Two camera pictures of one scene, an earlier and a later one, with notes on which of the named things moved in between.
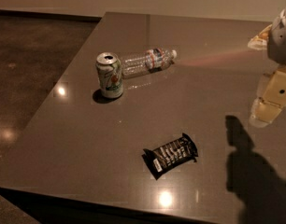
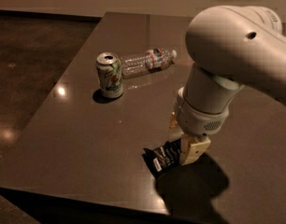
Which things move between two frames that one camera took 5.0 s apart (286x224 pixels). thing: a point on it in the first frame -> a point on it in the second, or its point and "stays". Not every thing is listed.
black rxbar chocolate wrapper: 170,155 stays
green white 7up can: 108,68 stays
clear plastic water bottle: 152,60 stays
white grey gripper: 281,44 -> 197,119
